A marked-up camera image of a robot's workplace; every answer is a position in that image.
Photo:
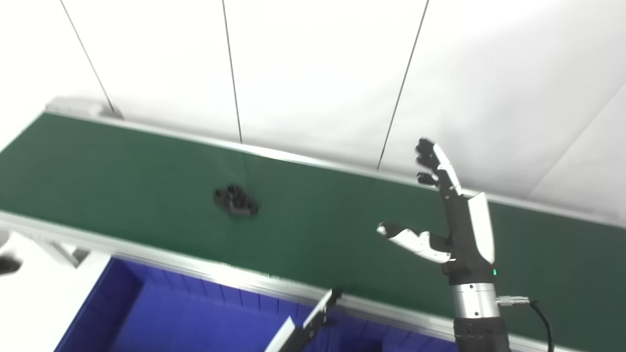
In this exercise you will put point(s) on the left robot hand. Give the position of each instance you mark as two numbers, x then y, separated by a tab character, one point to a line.
305	335

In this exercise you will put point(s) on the aluminium conveyor leg bracket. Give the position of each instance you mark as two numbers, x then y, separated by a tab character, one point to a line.
61	252

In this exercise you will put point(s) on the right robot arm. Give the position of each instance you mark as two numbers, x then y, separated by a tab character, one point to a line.
477	318

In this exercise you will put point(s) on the green conveyor belt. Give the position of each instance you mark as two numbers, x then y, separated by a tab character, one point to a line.
195	266
146	186

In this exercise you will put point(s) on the black flanged machine part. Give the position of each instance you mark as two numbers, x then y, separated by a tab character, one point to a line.
237	201

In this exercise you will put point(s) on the blue plastic bin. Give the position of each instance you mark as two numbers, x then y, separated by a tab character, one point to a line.
171	318
396	340

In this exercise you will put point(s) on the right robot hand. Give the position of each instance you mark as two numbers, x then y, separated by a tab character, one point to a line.
464	244

